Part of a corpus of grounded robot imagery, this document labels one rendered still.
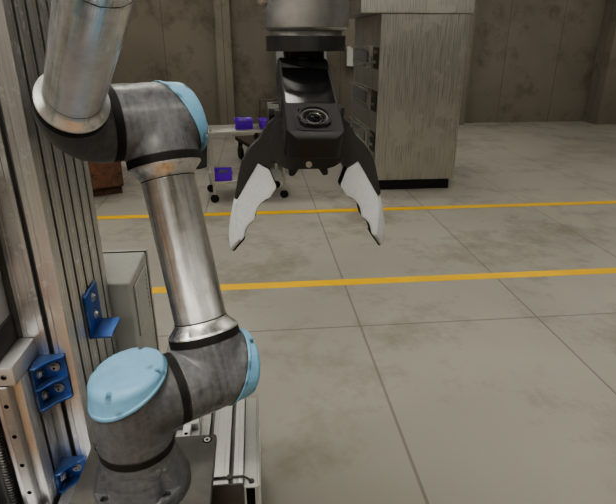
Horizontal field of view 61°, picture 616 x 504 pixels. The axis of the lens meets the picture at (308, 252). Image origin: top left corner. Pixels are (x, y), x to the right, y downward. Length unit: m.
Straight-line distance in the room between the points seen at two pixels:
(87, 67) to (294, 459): 2.07
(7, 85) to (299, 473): 1.94
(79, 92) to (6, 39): 0.19
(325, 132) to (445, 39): 6.10
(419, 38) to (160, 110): 5.66
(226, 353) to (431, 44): 5.80
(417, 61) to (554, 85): 7.27
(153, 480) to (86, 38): 0.62
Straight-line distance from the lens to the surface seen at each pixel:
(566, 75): 13.45
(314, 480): 2.39
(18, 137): 0.88
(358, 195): 0.50
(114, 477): 0.89
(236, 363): 0.86
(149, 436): 0.84
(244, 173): 0.49
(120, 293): 1.21
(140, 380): 0.80
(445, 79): 6.51
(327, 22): 0.47
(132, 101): 0.83
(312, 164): 0.48
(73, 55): 0.64
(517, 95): 12.96
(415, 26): 6.37
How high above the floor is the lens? 1.72
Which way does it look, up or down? 22 degrees down
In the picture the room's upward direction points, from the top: straight up
